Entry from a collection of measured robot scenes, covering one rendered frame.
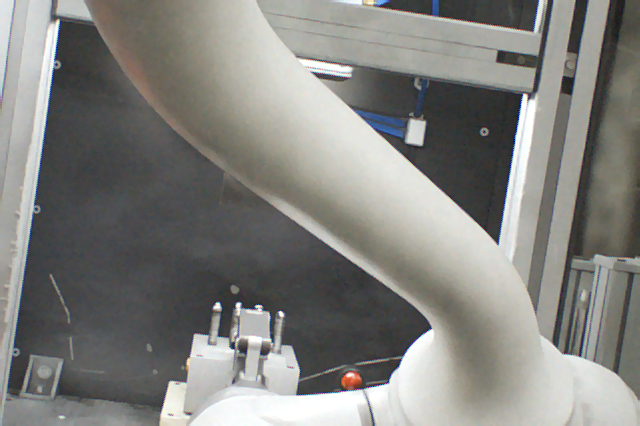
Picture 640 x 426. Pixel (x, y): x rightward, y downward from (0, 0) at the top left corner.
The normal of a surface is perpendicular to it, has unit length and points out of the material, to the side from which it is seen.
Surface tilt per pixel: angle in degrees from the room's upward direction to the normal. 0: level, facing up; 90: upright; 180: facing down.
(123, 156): 90
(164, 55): 136
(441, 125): 90
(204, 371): 90
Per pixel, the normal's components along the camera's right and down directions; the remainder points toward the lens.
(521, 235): 0.05, 0.06
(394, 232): 0.39, 0.47
